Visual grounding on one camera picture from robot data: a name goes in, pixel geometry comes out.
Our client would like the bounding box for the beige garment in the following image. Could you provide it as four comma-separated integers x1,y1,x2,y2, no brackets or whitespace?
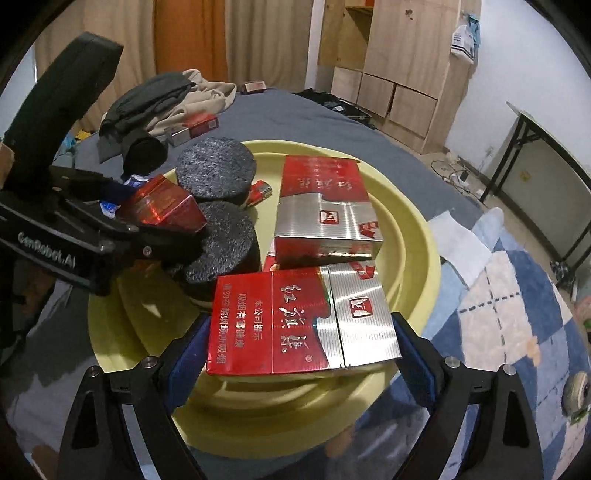
152,69,238,134

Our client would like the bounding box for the black folding table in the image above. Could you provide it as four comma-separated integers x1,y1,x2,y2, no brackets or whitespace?
480,102,591,273

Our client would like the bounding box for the black rolled cloth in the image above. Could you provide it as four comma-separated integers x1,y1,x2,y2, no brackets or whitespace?
122,134,168,178

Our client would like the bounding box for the black open case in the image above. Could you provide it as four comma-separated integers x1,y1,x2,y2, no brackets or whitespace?
293,88,375,130

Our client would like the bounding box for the dark green garment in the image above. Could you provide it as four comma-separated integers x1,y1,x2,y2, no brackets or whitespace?
97,71,197,162

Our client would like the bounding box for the white hanging plastic bag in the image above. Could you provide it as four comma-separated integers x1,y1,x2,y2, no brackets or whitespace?
450,14,481,63

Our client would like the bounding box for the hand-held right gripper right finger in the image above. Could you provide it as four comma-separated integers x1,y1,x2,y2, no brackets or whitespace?
392,312,548,480

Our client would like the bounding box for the orange curtain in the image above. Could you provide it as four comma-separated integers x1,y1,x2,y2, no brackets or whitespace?
154,0,229,84

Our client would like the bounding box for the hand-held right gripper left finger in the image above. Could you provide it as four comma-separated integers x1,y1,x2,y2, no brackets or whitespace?
58,314,213,480

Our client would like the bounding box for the blue plaid fleece blanket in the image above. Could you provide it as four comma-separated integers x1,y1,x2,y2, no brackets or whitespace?
355,208,591,480

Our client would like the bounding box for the red and silver cigarette pack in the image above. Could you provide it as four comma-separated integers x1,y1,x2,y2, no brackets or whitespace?
274,156,384,266
206,261,402,377

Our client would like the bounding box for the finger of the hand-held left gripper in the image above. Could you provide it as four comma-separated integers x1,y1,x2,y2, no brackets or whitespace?
104,225,208,274
51,166,139,227

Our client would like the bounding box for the small black foam disc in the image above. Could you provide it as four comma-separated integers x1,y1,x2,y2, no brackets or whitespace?
175,137,258,206

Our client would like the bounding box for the wooden wardrobe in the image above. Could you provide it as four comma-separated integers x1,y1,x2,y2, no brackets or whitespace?
318,0,476,155

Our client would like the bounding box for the white power strip with cables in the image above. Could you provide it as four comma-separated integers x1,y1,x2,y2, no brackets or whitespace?
431,157,485,195

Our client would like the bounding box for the dark red cigarette pack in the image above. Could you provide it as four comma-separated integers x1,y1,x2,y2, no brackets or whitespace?
167,114,220,147

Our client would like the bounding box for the yellow plastic basin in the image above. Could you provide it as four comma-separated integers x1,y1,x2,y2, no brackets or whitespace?
88,138,441,455

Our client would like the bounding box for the glossy red cigarette pack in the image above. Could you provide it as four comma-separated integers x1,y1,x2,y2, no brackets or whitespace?
122,174,208,232

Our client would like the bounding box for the small red cigarette pack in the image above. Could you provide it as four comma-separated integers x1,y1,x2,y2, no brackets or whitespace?
249,180,273,206

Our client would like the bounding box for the grey round object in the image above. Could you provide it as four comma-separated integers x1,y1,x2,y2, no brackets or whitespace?
561,371,591,425

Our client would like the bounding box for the large black foam disc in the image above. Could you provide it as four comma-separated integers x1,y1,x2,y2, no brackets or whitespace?
178,202,262,301

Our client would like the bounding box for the beige curtain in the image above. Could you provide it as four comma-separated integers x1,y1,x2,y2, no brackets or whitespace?
224,0,324,90
34,0,158,134

